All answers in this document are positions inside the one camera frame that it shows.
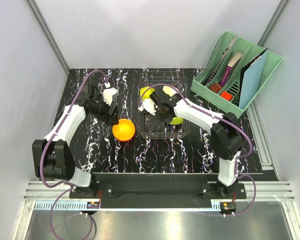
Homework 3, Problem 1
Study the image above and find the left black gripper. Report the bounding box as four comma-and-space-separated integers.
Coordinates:
89, 93, 120, 126

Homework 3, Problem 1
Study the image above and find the white bowl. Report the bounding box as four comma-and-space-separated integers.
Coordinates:
169, 116, 184, 126

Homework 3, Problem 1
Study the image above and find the lime green bowl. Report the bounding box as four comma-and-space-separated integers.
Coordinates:
139, 86, 155, 100

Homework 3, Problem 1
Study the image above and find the orange bowl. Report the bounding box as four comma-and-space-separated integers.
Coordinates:
114, 135, 133, 142

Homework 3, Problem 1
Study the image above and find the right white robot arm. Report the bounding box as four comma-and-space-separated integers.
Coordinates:
140, 83, 249, 199

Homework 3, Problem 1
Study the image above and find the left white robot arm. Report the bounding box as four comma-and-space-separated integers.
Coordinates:
32, 84, 119, 198

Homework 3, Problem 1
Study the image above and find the red brown box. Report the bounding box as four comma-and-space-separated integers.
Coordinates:
209, 83, 222, 94

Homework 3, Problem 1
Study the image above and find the green file organizer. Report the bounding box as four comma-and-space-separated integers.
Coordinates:
191, 31, 283, 118

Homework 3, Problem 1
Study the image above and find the orange red box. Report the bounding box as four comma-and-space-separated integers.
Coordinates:
220, 91, 233, 102

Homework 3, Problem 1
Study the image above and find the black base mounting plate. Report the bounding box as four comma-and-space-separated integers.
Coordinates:
62, 173, 247, 210

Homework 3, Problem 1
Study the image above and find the black clipboard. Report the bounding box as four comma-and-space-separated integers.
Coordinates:
237, 47, 269, 101

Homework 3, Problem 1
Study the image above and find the purple book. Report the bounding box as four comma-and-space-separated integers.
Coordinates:
219, 52, 243, 88

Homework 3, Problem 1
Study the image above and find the light blue folder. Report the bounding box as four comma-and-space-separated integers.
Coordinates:
238, 49, 269, 108

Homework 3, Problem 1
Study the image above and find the wire dish rack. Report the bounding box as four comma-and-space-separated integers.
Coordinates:
136, 70, 190, 140

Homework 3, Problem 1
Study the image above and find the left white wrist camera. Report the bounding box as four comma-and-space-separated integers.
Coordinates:
102, 82, 119, 106

